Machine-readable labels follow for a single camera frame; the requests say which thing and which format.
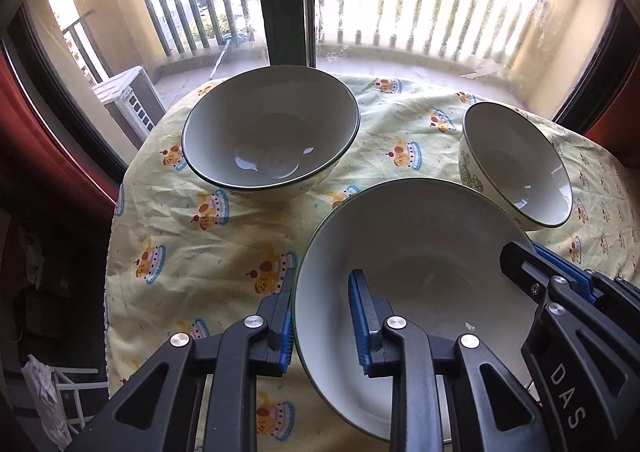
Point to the red curtain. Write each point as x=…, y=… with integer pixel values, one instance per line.
x=40, y=152
x=620, y=142

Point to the yellow printed tablecloth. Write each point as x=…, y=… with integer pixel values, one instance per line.
x=200, y=192

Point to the thin balcony pole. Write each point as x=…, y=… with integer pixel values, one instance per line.
x=222, y=57

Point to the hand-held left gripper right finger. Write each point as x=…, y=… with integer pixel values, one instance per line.
x=357, y=322

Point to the white floral bowl green rim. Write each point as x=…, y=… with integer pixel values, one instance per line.
x=520, y=167
x=425, y=252
x=270, y=122

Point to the white outdoor air conditioner unit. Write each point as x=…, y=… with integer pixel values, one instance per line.
x=130, y=102

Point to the pale crumpled cloth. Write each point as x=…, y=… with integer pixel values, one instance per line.
x=42, y=392

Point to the white metal rack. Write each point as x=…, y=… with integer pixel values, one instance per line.
x=75, y=394

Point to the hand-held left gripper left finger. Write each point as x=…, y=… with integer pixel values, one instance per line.
x=286, y=332

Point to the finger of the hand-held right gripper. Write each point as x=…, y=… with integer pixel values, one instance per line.
x=525, y=267
x=565, y=272

